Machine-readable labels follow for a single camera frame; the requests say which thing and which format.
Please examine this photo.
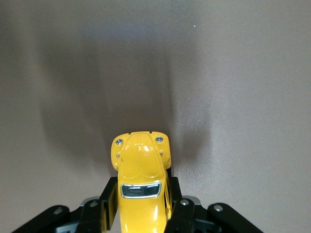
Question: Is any brown table mat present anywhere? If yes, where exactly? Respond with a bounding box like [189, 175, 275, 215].
[0, 0, 311, 233]

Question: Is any yellow beetle toy car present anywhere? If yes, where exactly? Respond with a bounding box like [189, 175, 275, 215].
[110, 130, 173, 233]

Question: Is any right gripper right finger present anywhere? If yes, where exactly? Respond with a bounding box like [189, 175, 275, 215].
[167, 167, 264, 233]

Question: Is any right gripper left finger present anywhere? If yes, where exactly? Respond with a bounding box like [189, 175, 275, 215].
[11, 177, 120, 233]

